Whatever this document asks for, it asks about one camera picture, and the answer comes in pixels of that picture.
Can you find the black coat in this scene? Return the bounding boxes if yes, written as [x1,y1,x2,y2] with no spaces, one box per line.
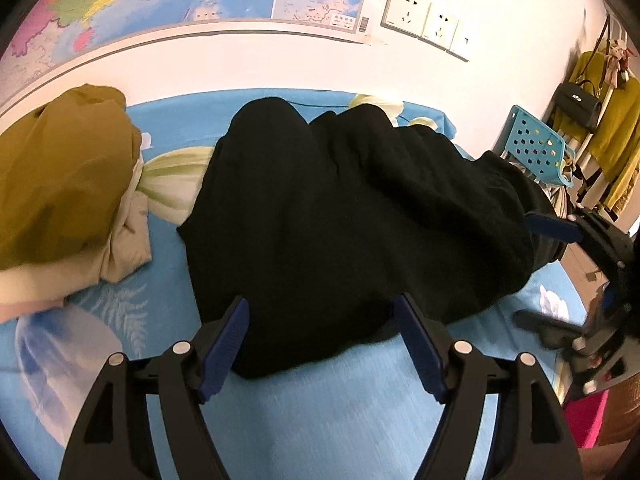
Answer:
[177,97,581,380]

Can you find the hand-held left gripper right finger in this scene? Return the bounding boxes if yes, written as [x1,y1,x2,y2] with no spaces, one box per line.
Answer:
[394,292,584,480]

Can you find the blue printed bedsheet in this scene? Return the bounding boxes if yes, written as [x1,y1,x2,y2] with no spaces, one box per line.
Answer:
[0,87,591,480]

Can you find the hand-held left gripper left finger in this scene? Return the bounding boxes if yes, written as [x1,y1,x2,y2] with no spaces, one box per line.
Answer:
[59,296,250,480]

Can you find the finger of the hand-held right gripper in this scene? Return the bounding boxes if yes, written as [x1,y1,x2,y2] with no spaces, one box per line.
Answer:
[515,309,585,348]
[525,212,584,246]

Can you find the beige garment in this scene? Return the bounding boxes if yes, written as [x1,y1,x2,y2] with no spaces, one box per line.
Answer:
[0,160,153,321]

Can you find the white crumpled clothes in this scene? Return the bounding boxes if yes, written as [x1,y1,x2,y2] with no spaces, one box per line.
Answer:
[547,160,583,218]

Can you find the pink scarf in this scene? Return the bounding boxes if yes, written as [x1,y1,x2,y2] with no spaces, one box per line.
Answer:
[602,40,633,86]

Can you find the black handbag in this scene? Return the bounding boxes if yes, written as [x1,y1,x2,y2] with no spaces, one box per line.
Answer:
[555,80,603,133]

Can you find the white wall socket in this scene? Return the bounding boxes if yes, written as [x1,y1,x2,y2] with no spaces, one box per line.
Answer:
[420,4,460,51]
[381,0,432,38]

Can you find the blue perforated plastic rack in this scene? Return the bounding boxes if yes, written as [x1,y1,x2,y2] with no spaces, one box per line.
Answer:
[501,105,576,186]

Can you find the pink box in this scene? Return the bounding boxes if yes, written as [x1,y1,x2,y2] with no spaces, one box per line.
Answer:
[565,390,611,448]

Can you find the yellow hanging sweater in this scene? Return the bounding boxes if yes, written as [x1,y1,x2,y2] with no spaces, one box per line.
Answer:
[552,50,640,211]

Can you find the olive yellow garment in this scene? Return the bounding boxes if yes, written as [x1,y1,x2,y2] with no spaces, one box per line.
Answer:
[0,85,146,273]

